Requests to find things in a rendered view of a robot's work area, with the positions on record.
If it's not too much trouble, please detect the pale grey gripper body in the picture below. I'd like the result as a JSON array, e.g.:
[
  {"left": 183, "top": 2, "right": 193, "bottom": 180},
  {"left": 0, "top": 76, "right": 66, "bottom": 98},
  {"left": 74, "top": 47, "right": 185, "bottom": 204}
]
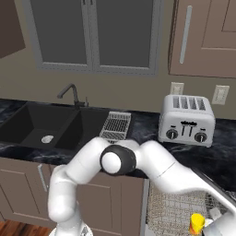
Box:
[{"left": 203, "top": 218, "right": 228, "bottom": 236}]

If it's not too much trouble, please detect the dishwasher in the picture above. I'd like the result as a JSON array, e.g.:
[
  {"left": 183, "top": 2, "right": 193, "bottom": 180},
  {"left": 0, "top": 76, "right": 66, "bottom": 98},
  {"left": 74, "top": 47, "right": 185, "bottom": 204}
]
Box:
[{"left": 139, "top": 167, "right": 236, "bottom": 236}]

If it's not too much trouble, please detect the beige base cupboard door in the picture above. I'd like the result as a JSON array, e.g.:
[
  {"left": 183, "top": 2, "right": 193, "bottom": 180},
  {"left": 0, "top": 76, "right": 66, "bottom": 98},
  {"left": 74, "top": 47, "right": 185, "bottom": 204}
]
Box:
[
  {"left": 75, "top": 173, "right": 146, "bottom": 236},
  {"left": 0, "top": 156, "right": 53, "bottom": 221}
]

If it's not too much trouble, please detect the silver four-slot toaster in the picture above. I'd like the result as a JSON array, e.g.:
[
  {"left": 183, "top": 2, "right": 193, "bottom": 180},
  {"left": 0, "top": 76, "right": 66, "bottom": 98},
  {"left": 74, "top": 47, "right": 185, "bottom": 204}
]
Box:
[{"left": 158, "top": 93, "right": 217, "bottom": 148}]

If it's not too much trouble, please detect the dark grey tap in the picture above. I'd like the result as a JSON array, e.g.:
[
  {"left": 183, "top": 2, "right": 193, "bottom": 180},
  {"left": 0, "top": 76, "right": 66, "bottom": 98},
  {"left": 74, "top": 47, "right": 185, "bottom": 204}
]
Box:
[{"left": 56, "top": 82, "right": 90, "bottom": 109}]

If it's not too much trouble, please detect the grey framed window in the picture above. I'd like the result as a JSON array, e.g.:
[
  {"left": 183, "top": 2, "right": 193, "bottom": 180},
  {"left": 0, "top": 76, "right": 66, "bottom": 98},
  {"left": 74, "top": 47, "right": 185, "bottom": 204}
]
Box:
[{"left": 22, "top": 0, "right": 164, "bottom": 77}]

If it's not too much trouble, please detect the black double sink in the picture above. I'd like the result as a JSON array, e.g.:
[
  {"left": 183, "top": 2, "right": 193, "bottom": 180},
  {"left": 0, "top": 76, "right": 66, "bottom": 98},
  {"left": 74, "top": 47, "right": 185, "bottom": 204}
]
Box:
[{"left": 0, "top": 102, "right": 112, "bottom": 152}]

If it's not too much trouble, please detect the wire dishwasher rack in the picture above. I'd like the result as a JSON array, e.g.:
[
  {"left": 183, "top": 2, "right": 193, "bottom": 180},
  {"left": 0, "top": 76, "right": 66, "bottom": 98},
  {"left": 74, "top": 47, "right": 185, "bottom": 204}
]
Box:
[{"left": 147, "top": 181, "right": 230, "bottom": 236}]

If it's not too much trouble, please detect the white wall outlet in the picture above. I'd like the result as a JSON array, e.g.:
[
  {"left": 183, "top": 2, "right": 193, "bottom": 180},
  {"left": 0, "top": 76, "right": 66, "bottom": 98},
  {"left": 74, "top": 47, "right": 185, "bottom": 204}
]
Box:
[
  {"left": 170, "top": 81, "right": 185, "bottom": 97},
  {"left": 211, "top": 84, "right": 230, "bottom": 106}
]

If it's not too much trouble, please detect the grey base cupboard handle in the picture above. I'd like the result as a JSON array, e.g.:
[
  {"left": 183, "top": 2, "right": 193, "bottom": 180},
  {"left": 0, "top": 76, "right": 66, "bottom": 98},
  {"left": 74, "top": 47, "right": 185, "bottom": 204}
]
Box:
[{"left": 37, "top": 163, "right": 49, "bottom": 194}]

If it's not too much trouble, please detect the beige wall cupboard door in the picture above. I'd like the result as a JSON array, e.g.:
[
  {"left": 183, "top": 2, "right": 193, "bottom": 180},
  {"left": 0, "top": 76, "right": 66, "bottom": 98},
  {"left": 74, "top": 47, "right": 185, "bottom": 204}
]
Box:
[{"left": 168, "top": 0, "right": 236, "bottom": 79}]

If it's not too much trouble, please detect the grey cupboard door handle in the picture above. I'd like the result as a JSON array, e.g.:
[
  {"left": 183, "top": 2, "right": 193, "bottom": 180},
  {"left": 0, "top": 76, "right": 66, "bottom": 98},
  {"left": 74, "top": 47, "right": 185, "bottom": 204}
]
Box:
[{"left": 179, "top": 5, "right": 194, "bottom": 65}]

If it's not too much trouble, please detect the brown wall cupboard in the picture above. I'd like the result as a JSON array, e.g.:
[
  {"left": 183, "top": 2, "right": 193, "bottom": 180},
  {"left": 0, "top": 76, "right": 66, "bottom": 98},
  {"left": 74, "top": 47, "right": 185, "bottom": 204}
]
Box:
[{"left": 0, "top": 0, "right": 27, "bottom": 60}]

